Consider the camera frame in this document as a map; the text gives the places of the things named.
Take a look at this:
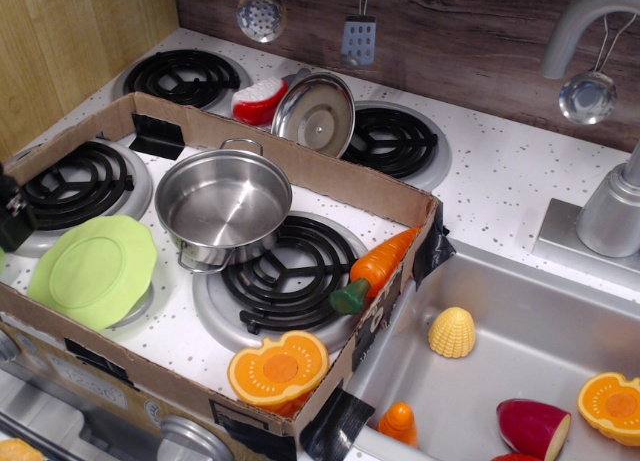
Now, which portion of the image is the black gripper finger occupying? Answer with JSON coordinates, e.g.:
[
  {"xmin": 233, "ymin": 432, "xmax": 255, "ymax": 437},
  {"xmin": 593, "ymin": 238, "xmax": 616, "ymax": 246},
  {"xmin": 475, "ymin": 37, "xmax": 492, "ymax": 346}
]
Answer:
[{"xmin": 0, "ymin": 166, "xmax": 37, "ymax": 252}]

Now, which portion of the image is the stainless steel pot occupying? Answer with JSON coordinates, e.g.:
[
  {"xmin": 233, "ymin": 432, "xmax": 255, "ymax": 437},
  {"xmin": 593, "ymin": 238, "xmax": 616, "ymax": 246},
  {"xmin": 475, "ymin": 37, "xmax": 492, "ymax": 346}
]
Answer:
[{"xmin": 154, "ymin": 138, "xmax": 293, "ymax": 274}]

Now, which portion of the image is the steel pot lid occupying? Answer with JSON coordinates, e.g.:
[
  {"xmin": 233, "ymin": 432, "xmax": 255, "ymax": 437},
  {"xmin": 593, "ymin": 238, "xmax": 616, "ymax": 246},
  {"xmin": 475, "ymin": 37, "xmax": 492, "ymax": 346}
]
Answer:
[{"xmin": 271, "ymin": 72, "xmax": 355, "ymax": 158}]

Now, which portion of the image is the light green plastic plate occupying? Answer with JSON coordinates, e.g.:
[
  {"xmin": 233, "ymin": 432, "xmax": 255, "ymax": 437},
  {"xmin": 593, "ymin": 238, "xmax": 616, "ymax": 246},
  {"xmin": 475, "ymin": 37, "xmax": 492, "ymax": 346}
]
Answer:
[{"xmin": 27, "ymin": 215, "xmax": 158, "ymax": 331}]

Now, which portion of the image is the front left black burner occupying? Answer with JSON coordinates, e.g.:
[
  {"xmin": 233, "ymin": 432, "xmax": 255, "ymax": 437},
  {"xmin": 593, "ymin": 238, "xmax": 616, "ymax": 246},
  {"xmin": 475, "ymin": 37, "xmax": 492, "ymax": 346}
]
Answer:
[{"xmin": 1, "ymin": 140, "xmax": 153, "ymax": 258}]

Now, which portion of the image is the brown cardboard fence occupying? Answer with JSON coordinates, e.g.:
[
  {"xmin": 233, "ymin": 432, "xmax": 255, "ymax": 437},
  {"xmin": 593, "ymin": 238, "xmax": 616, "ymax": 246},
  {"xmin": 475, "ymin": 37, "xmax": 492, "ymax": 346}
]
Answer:
[{"xmin": 1, "ymin": 94, "xmax": 448, "ymax": 460}]

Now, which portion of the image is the yellow toy at bottom left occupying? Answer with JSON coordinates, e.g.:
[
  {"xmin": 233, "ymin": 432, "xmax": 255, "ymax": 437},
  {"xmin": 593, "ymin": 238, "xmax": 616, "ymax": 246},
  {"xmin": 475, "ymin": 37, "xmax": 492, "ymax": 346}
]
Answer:
[{"xmin": 0, "ymin": 438, "xmax": 44, "ymax": 461}]

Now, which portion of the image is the red white toy cheese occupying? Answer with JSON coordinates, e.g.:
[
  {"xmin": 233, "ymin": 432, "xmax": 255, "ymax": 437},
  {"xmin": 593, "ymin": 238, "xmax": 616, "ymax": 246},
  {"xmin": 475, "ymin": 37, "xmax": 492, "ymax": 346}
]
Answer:
[{"xmin": 231, "ymin": 77, "xmax": 288, "ymax": 126}]

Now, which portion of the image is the silver stove knob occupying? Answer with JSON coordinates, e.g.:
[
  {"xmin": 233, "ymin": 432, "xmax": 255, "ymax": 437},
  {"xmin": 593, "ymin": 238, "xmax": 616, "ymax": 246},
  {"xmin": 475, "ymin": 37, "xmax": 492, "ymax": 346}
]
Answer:
[{"xmin": 156, "ymin": 415, "xmax": 234, "ymax": 461}]

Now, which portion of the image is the front right black burner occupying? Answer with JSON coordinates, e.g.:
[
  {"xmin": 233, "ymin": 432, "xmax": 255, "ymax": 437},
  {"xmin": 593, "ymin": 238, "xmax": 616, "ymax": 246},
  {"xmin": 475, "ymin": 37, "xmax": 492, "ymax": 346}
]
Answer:
[{"xmin": 193, "ymin": 212, "xmax": 367, "ymax": 354}]

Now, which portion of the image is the orange pumpkin half in fence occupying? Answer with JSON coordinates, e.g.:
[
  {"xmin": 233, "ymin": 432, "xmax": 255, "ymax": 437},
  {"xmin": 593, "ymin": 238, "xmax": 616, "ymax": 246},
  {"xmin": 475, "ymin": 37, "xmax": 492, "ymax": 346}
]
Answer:
[{"xmin": 227, "ymin": 330, "xmax": 330, "ymax": 418}]

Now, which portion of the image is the hanging steel strainer spoon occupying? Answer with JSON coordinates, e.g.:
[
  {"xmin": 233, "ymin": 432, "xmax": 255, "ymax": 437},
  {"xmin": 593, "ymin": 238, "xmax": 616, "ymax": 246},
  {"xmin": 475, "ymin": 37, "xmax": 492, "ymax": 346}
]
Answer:
[{"xmin": 236, "ymin": 0, "xmax": 288, "ymax": 44}]

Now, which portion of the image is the back right black burner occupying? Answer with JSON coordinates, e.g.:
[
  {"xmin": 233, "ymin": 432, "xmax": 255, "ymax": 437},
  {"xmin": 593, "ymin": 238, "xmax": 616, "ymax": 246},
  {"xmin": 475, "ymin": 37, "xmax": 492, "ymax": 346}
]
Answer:
[{"xmin": 342, "ymin": 101, "xmax": 452, "ymax": 191}]

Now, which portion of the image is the hanging grey slotted spatula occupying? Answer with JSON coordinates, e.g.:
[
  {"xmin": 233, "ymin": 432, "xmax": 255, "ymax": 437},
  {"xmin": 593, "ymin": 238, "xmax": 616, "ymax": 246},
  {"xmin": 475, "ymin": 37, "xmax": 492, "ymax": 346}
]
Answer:
[{"xmin": 340, "ymin": 0, "xmax": 377, "ymax": 67}]

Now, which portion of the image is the small orange toy carrot piece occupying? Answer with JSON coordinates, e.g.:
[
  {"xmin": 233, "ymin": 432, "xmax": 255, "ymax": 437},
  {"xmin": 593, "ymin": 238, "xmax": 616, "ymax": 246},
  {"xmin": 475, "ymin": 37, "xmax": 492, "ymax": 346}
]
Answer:
[{"xmin": 376, "ymin": 401, "xmax": 419, "ymax": 448}]

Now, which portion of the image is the yellow toy corn piece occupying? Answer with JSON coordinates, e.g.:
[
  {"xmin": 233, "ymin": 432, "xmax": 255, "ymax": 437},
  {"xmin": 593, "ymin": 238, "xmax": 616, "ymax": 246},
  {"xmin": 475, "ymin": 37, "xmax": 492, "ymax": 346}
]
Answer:
[{"xmin": 428, "ymin": 307, "xmax": 476, "ymax": 359}]

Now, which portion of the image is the silver sink basin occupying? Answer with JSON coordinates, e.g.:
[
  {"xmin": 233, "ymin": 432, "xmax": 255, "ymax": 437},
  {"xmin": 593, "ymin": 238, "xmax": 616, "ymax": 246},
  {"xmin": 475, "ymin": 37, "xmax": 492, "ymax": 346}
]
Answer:
[{"xmin": 347, "ymin": 242, "xmax": 639, "ymax": 460}]

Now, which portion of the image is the red toy at bottom edge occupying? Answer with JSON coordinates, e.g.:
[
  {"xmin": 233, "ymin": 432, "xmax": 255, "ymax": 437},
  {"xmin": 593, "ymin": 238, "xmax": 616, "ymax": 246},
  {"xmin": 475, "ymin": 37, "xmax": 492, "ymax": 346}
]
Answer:
[{"xmin": 491, "ymin": 452, "xmax": 541, "ymax": 461}]

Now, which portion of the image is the purple toy eggplant half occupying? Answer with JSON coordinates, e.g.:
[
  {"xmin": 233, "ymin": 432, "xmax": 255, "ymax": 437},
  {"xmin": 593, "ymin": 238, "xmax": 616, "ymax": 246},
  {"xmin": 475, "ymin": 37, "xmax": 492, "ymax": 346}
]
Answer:
[{"xmin": 496, "ymin": 399, "xmax": 572, "ymax": 460}]

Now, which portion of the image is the silver toy faucet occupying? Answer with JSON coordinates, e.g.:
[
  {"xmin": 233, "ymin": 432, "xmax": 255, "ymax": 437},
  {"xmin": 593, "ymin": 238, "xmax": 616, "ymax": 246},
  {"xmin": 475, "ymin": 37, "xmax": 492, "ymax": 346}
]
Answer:
[{"xmin": 530, "ymin": 0, "xmax": 640, "ymax": 278}]

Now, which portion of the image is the hanging steel ladle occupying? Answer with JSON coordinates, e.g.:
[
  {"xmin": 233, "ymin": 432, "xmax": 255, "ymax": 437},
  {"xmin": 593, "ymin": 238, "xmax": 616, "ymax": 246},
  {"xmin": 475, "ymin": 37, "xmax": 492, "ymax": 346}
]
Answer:
[{"xmin": 558, "ymin": 14, "xmax": 637, "ymax": 126}]

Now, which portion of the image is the orange pumpkin half in sink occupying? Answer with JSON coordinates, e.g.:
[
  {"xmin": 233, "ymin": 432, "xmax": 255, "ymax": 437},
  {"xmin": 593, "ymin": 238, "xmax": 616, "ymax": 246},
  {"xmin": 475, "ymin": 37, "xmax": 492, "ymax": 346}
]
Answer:
[{"xmin": 577, "ymin": 372, "xmax": 639, "ymax": 447}]

